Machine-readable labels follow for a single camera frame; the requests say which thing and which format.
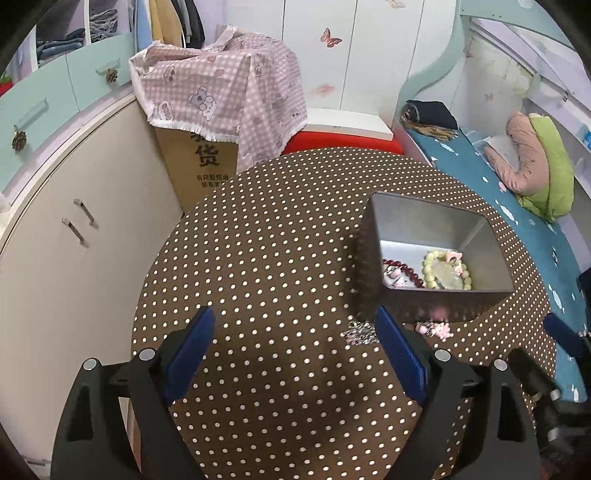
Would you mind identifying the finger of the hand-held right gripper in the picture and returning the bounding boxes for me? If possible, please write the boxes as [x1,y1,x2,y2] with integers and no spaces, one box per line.
[508,348,563,408]
[544,313,591,359]

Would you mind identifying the brown polka dot tablecloth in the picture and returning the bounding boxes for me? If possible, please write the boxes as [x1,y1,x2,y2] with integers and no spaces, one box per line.
[130,147,557,480]

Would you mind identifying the cardboard box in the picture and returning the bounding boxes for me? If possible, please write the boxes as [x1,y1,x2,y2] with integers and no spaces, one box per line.
[154,126,241,216]

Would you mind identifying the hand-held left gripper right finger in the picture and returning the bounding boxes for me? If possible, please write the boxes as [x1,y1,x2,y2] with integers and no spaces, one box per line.
[374,305,541,480]

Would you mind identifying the silver chain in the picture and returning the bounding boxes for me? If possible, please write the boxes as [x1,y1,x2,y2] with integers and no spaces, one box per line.
[342,322,380,346]

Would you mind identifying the pink flower charm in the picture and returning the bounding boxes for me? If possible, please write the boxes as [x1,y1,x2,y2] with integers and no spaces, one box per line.
[414,320,452,343]

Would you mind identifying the teal bunk bed frame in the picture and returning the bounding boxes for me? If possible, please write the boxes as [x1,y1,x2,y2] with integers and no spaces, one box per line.
[398,0,591,121]

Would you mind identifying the white pillow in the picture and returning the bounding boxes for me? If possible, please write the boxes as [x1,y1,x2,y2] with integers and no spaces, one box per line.
[480,135,521,161]

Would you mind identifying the beige cabinet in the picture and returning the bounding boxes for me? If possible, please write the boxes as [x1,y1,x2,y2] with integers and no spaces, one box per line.
[0,90,186,464]

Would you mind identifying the folded jeans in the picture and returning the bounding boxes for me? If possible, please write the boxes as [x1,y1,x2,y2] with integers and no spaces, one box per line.
[88,7,119,43]
[36,30,87,64]

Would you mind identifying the white wardrobe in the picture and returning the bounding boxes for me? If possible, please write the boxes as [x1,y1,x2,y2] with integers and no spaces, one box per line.
[222,0,462,114]

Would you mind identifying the white board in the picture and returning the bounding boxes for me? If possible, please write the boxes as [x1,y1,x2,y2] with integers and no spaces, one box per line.
[305,107,394,140]

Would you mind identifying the pale jade pendant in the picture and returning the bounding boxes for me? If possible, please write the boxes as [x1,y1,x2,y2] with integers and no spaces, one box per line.
[431,261,462,289]

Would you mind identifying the pink long pillow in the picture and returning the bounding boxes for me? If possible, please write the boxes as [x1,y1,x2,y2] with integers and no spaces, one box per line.
[485,113,555,195]

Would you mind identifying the blue candy print mattress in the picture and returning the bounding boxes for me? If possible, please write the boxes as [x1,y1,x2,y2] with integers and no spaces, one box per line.
[402,124,591,393]

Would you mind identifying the red plastic stool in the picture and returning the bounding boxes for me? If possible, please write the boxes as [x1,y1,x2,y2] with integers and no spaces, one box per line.
[280,130,404,157]

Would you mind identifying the lilac shelf unit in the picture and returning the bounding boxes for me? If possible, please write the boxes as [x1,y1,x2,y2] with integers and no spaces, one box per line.
[18,0,139,65]

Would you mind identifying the grey metal box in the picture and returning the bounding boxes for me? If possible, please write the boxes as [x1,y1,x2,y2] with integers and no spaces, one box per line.
[353,191,515,324]

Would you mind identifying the pink checked cloth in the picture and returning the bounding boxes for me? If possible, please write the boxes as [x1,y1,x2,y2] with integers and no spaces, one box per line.
[128,25,308,169]

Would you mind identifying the red bead bracelet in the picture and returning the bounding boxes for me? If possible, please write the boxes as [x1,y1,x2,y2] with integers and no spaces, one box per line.
[382,258,426,289]

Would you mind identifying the metal cabinet handle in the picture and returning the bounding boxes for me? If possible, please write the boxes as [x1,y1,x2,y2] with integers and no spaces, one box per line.
[62,217,87,248]
[74,198,98,228]

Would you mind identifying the light blue hanging garment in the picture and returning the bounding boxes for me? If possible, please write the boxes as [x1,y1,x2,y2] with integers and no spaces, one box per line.
[136,0,154,52]

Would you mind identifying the dark blue cloth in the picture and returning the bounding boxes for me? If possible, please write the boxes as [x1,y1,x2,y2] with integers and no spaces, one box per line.
[578,274,591,324]

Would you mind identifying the yellow hanging garment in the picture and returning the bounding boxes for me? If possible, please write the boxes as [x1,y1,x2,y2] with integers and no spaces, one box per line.
[148,0,186,48]

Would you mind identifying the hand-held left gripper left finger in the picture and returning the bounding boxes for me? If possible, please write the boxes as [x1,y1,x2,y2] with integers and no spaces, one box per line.
[52,305,217,480]

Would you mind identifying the teal drawer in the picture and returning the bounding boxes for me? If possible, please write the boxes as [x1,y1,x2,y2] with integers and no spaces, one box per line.
[67,30,139,103]
[0,65,78,195]

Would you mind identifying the pink and green pillow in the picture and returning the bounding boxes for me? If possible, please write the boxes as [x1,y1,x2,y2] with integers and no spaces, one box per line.
[517,113,576,223]

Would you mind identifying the dark hanging clothes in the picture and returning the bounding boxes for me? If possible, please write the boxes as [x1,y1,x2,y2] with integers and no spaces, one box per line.
[171,0,206,50]

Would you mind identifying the folded dark clothes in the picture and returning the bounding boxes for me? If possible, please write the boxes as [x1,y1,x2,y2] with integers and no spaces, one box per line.
[406,99,458,130]

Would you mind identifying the folded tan cloth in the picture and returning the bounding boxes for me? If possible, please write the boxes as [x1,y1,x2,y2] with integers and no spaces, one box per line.
[401,113,459,140]

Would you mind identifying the cream bead bracelet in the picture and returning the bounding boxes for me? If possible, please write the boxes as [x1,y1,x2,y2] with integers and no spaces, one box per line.
[421,248,472,291]

